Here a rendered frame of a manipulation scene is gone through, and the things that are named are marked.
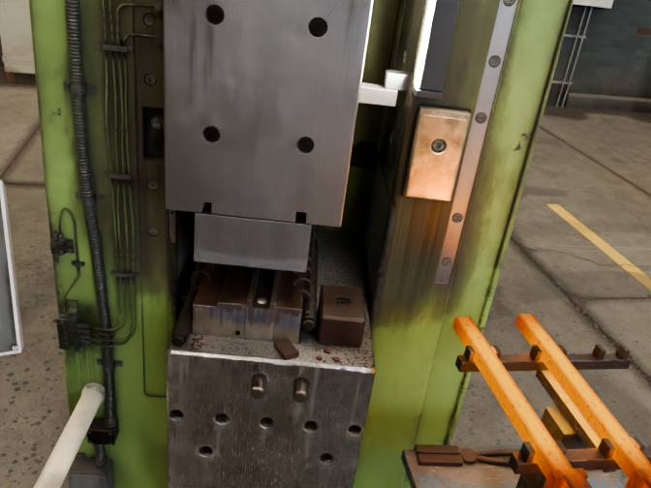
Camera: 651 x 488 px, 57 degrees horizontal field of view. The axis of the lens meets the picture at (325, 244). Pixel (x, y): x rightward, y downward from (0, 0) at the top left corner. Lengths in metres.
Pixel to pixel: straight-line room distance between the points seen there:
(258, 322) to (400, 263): 0.31
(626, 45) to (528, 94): 7.43
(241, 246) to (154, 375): 0.49
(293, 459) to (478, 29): 0.87
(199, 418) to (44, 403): 1.29
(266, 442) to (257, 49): 0.74
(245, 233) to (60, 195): 0.40
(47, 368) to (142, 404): 1.14
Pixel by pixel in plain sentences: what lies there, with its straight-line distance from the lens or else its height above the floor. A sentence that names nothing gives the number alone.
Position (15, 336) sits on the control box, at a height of 0.98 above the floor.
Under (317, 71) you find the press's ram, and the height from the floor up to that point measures 1.42.
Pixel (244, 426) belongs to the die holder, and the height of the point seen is 0.75.
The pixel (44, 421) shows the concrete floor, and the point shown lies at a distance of 2.38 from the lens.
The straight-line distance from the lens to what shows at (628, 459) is 0.94.
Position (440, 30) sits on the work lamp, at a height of 1.49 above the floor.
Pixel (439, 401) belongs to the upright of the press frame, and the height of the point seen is 0.67.
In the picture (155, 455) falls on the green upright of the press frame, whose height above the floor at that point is 0.43.
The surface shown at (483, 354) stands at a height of 1.04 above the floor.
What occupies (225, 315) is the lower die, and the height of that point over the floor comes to 0.96.
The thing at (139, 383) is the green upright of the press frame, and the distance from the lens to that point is 1.46.
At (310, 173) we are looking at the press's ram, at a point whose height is 1.26.
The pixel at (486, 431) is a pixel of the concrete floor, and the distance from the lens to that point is 2.48.
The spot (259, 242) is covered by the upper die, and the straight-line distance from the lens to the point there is 1.05.
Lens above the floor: 1.61
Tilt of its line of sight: 27 degrees down
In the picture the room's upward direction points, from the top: 7 degrees clockwise
